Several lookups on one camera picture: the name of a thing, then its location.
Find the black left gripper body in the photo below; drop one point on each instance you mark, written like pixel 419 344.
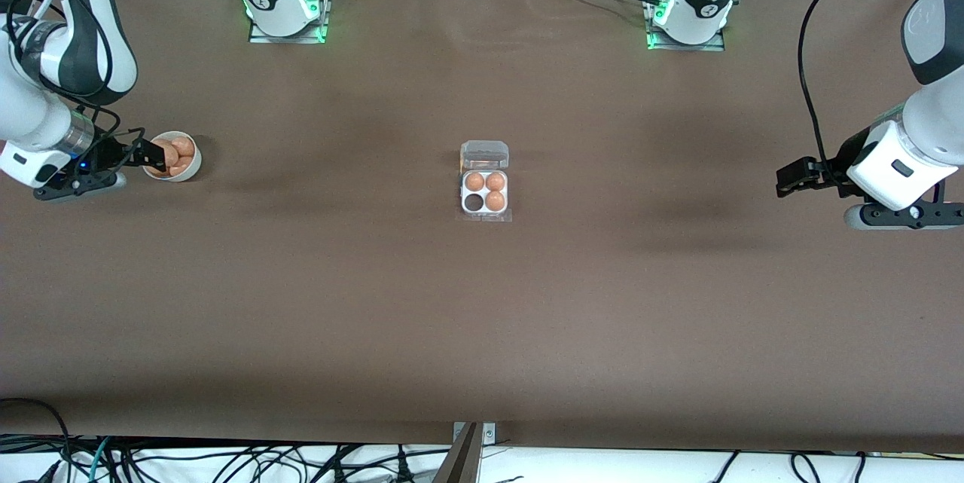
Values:
pixel 838 164

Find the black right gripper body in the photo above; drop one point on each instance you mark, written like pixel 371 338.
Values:
pixel 111 154

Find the brown egg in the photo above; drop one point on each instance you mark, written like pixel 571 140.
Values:
pixel 495 181
pixel 170 154
pixel 183 145
pixel 474 181
pixel 495 200
pixel 181 166

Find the clear plastic egg box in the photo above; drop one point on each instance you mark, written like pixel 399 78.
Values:
pixel 484 154

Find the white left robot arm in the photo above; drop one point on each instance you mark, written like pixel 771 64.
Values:
pixel 934 121

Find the white bowl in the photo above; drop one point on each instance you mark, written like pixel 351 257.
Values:
pixel 193 170

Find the dark metal bar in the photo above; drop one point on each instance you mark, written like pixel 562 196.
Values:
pixel 461 460

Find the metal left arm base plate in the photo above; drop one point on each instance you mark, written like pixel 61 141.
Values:
pixel 685 47

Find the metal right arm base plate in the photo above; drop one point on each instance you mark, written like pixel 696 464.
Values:
pixel 286 38

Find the silver table edge bracket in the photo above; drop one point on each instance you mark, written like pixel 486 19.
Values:
pixel 489 434

